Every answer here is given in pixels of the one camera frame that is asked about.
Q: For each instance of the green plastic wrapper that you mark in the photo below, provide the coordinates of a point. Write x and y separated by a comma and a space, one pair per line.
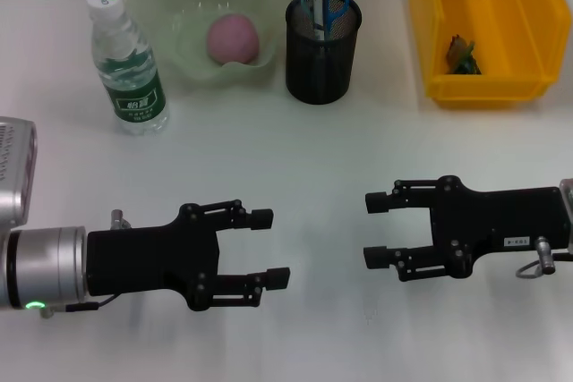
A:
463, 57

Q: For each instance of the clear green-label water bottle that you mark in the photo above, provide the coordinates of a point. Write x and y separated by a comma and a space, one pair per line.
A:
130, 78

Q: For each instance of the blue scissors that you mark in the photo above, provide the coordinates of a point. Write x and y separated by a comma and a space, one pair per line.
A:
336, 6

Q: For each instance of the translucent green fruit plate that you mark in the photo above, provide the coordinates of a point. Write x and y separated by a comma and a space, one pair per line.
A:
179, 11

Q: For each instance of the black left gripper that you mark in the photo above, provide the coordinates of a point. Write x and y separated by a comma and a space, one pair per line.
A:
147, 261

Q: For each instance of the silver ballpoint pen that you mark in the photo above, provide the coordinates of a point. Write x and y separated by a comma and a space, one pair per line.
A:
318, 2

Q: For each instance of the black mesh pen holder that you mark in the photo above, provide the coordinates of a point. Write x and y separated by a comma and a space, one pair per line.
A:
313, 73

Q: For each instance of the pink toy peach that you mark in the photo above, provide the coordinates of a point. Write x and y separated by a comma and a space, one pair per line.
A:
233, 39

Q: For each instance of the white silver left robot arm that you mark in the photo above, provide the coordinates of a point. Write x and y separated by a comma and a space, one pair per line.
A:
45, 265

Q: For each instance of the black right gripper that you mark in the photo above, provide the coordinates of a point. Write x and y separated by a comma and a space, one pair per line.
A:
492, 221

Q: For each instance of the yellow plastic bin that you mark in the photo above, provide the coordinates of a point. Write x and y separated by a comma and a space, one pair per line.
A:
488, 6

